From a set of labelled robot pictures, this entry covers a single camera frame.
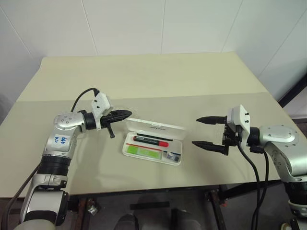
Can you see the black marker with red cap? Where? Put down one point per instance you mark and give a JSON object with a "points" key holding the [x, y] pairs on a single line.
{"points": [[148, 140]]}

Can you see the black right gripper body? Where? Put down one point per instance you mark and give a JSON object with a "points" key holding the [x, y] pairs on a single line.
{"points": [[231, 139]]}

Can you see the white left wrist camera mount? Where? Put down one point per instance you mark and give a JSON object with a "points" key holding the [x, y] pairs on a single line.
{"points": [[100, 103]]}

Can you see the white plastic pencil case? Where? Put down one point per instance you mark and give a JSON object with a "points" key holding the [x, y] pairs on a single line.
{"points": [[156, 125]]}

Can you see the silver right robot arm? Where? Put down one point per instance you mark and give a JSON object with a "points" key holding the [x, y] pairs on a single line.
{"points": [[278, 134]]}

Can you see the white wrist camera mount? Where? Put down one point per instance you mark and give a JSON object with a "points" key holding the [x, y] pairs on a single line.
{"points": [[100, 103], [239, 115]]}

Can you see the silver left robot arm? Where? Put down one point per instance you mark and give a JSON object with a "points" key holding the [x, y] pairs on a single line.
{"points": [[64, 122]]}

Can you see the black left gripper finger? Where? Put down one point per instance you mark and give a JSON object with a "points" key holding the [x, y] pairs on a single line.
{"points": [[123, 113], [120, 119]]}

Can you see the black rectangular strip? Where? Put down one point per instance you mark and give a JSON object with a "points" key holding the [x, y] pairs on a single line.
{"points": [[148, 205]]}

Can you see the black metal bar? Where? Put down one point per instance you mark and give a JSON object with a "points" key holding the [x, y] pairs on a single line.
{"points": [[293, 89]]}

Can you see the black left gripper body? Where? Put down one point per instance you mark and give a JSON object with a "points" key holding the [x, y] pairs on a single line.
{"points": [[106, 121]]}

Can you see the dark rounded shape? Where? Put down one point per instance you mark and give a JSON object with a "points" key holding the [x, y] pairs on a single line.
{"points": [[127, 222]]}

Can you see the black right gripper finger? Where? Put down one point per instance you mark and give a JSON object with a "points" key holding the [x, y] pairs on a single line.
{"points": [[212, 119], [208, 146]]}

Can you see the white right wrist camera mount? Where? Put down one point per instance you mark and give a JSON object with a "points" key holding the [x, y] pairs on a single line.
{"points": [[239, 115]]}

